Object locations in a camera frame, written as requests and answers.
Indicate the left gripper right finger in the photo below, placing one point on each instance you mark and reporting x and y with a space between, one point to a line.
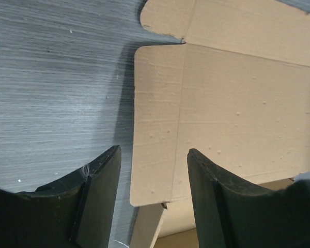
230 211

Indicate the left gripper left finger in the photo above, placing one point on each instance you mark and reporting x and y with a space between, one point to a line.
75 210

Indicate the cardboard box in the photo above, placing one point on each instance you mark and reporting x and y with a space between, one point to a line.
237 88

